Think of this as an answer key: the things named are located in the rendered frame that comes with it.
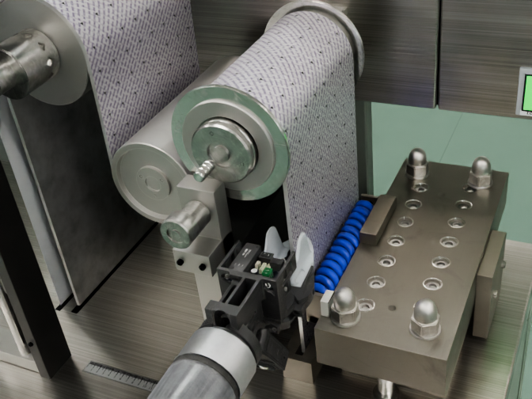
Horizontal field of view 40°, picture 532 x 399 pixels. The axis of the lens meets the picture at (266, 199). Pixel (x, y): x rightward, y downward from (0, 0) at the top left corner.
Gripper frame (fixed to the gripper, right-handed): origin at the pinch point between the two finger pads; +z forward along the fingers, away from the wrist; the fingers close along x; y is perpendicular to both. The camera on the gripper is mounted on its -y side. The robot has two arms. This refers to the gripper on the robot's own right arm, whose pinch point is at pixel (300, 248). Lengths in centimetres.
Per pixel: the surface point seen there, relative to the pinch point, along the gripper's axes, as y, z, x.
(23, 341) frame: -14.1, -14.8, 37.3
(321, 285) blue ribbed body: -4.7, -0.7, -2.7
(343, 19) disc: 21.1, 22.1, 1.3
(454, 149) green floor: -109, 204, 22
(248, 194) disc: 9.7, -3.4, 4.3
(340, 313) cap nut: -4.0, -5.3, -6.9
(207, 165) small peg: 15.1, -6.5, 7.1
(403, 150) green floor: -109, 197, 43
